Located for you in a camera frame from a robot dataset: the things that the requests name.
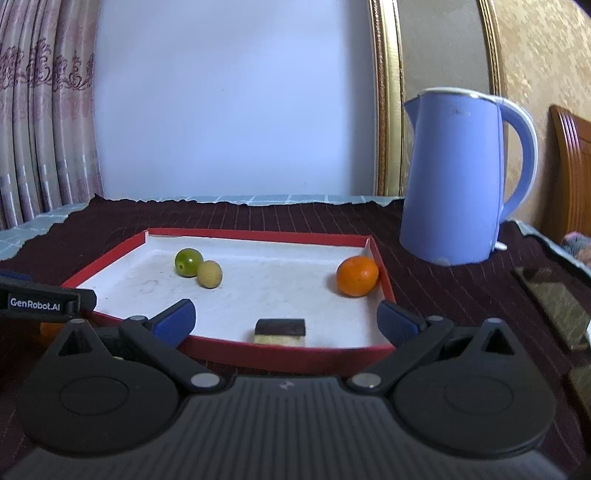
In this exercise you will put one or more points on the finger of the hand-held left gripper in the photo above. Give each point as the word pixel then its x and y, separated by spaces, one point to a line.
pixel 11 276

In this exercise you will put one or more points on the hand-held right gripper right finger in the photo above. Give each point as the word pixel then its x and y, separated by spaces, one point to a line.
pixel 396 323

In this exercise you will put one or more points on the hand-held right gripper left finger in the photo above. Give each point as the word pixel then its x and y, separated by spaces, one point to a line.
pixel 173 323

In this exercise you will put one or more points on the small orange mandarin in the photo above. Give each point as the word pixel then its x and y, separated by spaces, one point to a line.
pixel 50 333

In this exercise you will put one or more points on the small yellow-green fruit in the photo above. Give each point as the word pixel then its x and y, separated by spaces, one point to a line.
pixel 210 274

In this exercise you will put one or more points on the large orange mandarin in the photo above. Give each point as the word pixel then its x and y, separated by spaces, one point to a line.
pixel 357 276

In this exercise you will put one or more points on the green tomato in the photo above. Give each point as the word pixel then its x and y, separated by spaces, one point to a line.
pixel 188 262

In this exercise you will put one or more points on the red cardboard box tray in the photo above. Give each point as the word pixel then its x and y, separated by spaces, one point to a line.
pixel 277 286

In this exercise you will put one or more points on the dark striped cloth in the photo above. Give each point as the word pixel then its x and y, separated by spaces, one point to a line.
pixel 461 295

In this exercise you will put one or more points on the blue electric kettle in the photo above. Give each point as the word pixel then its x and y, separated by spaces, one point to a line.
pixel 450 184

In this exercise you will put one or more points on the dark smartphone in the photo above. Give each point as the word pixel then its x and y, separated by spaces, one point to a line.
pixel 554 304
pixel 582 385

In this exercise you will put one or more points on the pink patterned curtain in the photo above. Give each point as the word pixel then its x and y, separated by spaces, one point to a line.
pixel 46 115

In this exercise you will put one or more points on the pink patterned cloth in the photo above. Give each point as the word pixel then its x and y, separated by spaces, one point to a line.
pixel 579 247

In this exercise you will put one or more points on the wooden headboard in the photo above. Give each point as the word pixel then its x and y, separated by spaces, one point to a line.
pixel 570 175

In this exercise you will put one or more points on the gold wall frame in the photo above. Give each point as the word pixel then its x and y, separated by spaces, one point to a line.
pixel 390 92

